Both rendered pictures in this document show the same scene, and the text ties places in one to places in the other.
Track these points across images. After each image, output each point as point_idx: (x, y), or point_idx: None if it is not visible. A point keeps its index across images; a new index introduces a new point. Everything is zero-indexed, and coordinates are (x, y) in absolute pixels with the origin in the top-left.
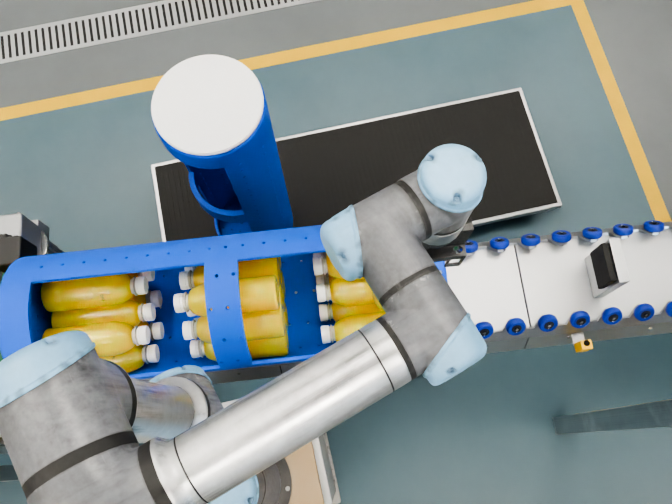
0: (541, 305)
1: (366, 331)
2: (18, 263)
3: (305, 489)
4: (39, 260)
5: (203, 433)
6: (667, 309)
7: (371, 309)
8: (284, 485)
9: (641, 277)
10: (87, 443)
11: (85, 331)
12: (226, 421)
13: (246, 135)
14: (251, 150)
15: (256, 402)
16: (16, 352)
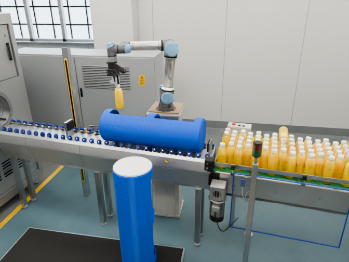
0: (86, 135)
1: (132, 43)
2: (197, 129)
3: (155, 106)
4: (192, 129)
5: (155, 42)
6: (64, 126)
7: None
8: (158, 106)
9: (61, 134)
10: (166, 40)
11: None
12: (151, 42)
13: (126, 157)
14: None
15: (147, 42)
16: (171, 42)
